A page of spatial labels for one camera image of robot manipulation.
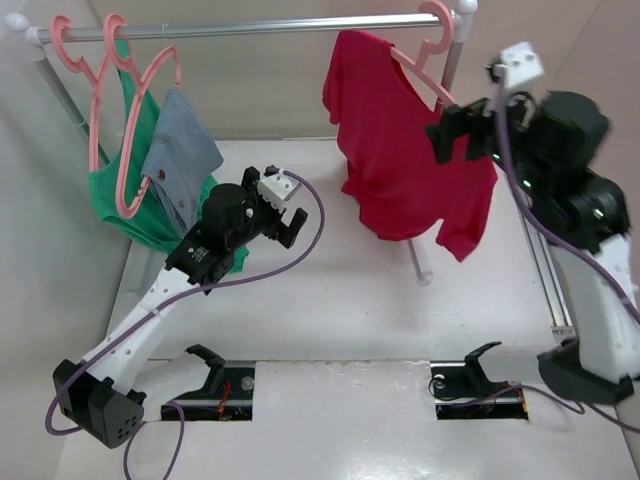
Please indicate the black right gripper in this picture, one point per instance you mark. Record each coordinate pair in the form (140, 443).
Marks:
(475, 117)

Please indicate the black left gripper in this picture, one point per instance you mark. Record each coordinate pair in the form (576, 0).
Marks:
(278, 231)

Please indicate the red t shirt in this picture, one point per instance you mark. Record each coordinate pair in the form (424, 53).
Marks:
(391, 168)

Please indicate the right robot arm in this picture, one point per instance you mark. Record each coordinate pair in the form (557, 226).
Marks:
(590, 241)

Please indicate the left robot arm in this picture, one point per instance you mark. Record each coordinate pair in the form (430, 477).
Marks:
(107, 392)

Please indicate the green t shirt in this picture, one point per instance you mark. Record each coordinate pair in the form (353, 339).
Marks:
(120, 194)

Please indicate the blue denim garment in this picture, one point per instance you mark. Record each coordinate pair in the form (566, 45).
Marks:
(182, 157)

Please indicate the metal clothes rack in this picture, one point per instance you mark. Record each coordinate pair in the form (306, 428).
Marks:
(455, 33)

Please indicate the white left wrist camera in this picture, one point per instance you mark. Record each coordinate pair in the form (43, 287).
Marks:
(277, 188)

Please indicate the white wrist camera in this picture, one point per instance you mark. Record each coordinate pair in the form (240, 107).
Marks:
(518, 68)
(277, 188)

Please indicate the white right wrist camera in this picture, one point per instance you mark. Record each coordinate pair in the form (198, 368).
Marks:
(518, 68)

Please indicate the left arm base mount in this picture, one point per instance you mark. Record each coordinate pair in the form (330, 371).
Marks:
(226, 393)

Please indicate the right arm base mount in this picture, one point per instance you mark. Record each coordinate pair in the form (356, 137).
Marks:
(462, 391)

